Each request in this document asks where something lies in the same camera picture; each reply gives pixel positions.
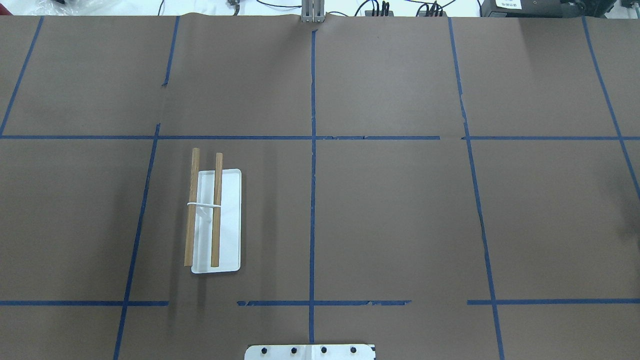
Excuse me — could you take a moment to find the white pedestal column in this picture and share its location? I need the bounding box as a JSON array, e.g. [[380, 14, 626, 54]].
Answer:
[[244, 344, 377, 360]]

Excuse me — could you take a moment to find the clear plastic wrap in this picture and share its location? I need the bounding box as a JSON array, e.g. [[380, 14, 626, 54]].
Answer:
[[30, 0, 121, 16]]

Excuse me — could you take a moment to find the black box device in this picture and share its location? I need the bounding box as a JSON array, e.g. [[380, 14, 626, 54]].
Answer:
[[480, 0, 616, 18]]

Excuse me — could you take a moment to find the white wooden towel rack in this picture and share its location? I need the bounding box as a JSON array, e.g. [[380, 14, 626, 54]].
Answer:
[[183, 148, 243, 275]]

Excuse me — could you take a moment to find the aluminium frame post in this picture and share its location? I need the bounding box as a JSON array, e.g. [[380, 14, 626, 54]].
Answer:
[[301, 0, 326, 23]]

